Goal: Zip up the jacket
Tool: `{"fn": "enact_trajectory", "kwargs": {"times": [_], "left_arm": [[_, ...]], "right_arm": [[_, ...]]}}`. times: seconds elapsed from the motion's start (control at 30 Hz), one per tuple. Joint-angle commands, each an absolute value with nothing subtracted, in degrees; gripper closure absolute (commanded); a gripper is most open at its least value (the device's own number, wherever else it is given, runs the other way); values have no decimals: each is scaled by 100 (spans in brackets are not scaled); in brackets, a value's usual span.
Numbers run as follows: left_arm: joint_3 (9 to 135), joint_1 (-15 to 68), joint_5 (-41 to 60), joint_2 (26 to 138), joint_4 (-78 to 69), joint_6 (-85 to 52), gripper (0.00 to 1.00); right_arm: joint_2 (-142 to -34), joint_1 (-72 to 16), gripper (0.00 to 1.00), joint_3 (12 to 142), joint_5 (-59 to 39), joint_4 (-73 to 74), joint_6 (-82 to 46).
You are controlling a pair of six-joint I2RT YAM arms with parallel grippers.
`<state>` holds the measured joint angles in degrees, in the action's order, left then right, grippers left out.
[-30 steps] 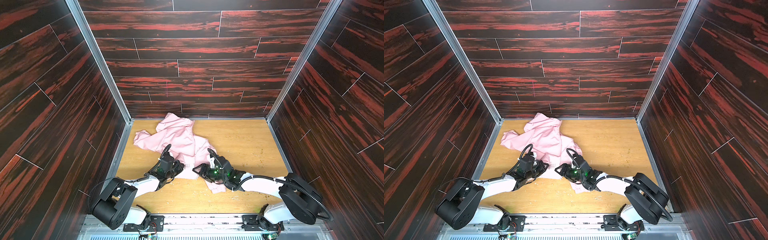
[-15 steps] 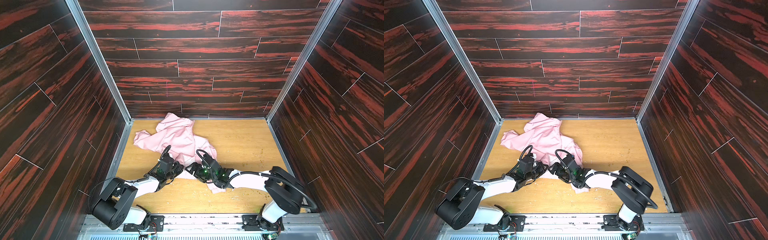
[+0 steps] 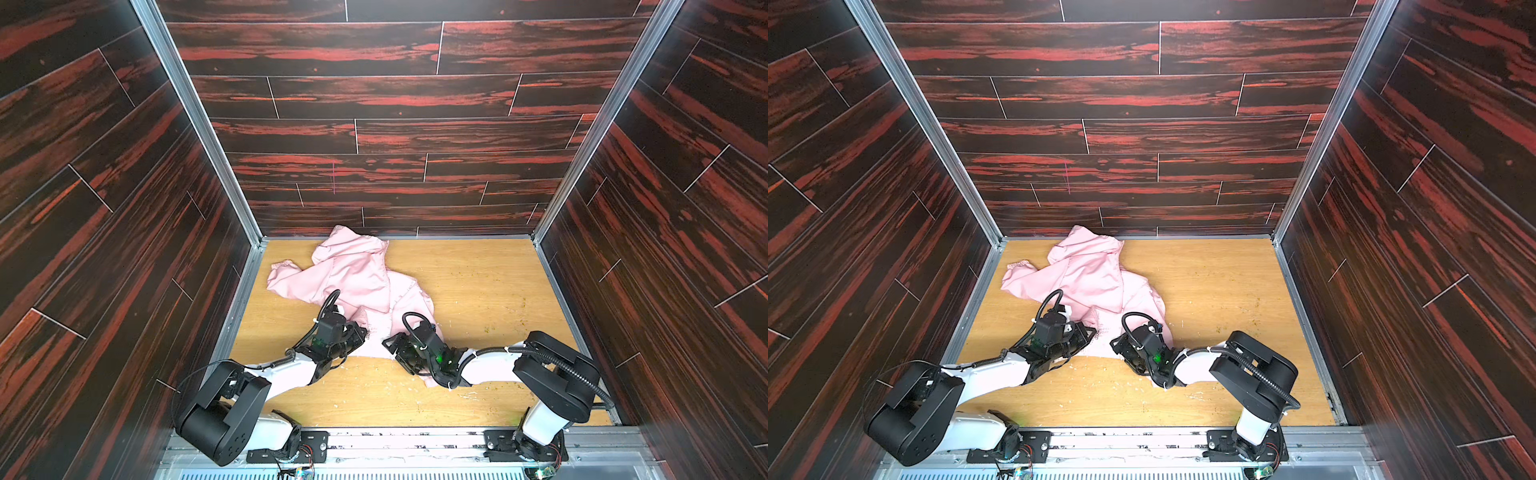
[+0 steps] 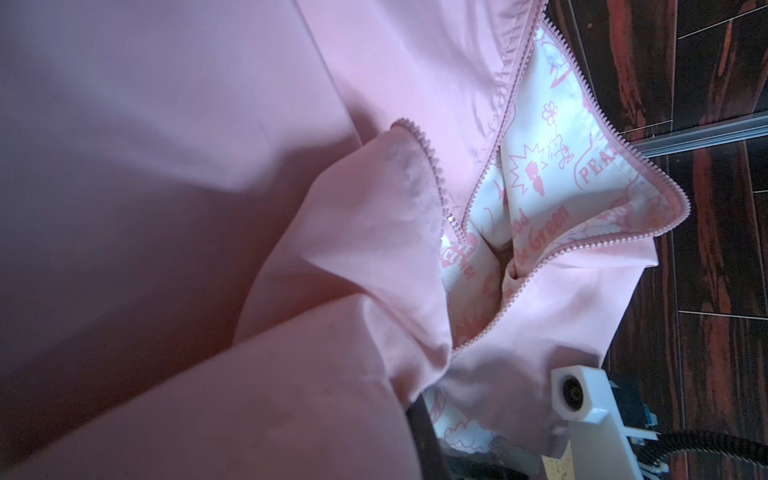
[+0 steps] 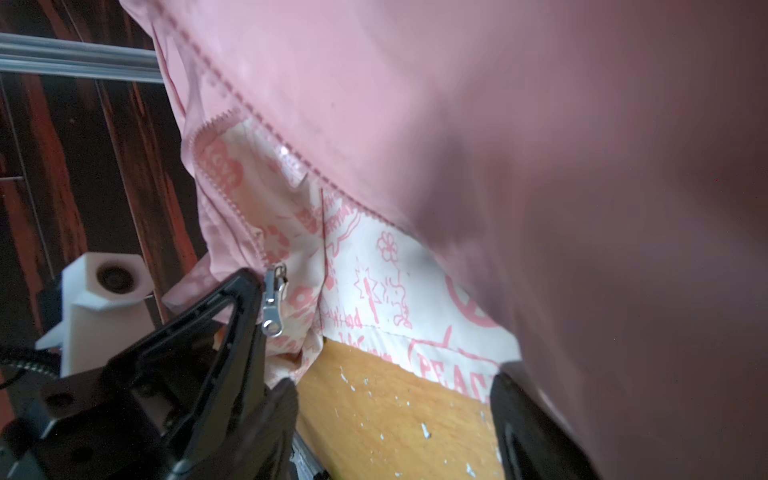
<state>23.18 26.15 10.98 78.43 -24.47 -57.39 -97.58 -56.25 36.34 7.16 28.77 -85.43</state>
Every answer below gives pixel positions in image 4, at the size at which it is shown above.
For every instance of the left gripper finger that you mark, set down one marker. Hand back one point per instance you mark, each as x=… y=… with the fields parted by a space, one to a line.
x=431 y=459

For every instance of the pink zip-up jacket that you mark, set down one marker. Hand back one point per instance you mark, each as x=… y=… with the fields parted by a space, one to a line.
x=240 y=238

